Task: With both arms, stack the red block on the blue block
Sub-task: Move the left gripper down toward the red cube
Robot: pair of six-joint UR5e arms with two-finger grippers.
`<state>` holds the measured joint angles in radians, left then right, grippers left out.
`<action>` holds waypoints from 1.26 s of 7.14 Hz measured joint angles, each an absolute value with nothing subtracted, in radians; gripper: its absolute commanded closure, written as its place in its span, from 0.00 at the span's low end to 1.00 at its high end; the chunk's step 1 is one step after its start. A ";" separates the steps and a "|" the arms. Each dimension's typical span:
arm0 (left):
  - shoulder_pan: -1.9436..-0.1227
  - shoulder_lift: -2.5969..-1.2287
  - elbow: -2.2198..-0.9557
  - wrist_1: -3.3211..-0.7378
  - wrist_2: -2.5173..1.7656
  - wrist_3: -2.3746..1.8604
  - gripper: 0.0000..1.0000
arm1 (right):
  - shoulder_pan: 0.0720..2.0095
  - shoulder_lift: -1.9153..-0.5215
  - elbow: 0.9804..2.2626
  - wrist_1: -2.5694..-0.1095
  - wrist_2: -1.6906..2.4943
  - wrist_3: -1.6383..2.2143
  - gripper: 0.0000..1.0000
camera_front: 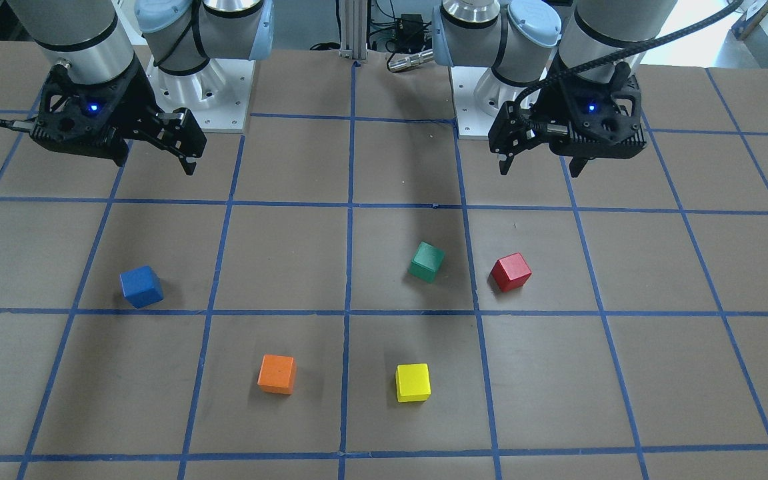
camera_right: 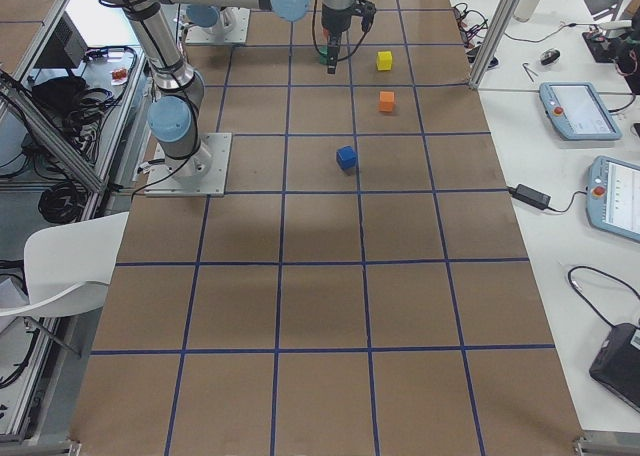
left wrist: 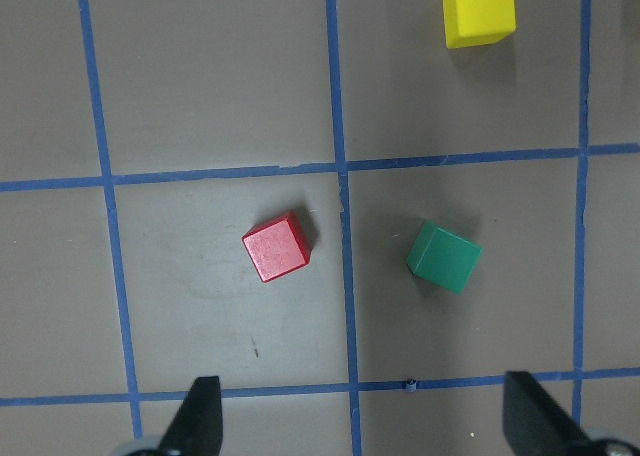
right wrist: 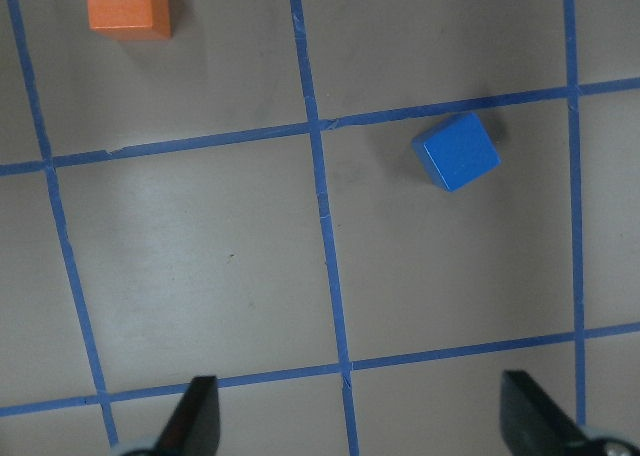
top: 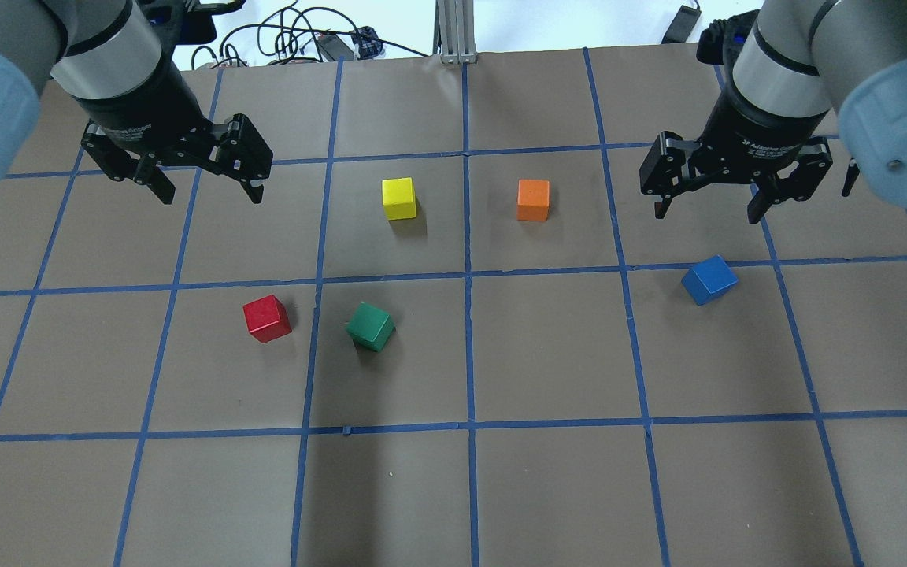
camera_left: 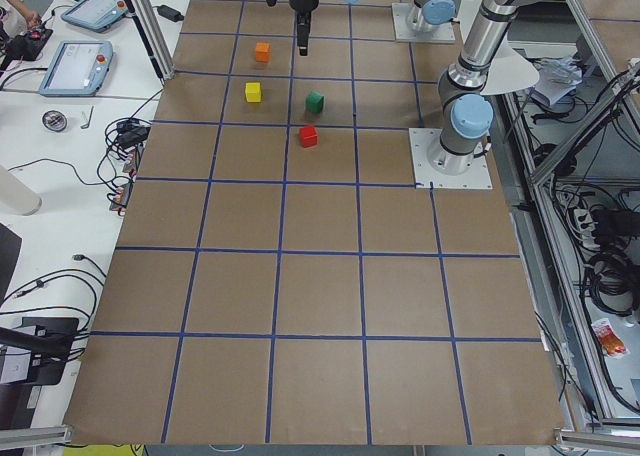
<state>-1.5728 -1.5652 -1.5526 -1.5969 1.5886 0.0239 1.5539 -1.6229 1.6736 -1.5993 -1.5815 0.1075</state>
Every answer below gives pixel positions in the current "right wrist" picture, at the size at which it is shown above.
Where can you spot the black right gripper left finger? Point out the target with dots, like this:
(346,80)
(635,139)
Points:
(194,427)

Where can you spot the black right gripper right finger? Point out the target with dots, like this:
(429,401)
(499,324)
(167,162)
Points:
(530,421)

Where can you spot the blue wooden block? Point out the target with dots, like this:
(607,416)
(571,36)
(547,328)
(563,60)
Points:
(456,152)

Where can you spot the orange wooden block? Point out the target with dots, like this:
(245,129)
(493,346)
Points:
(130,20)

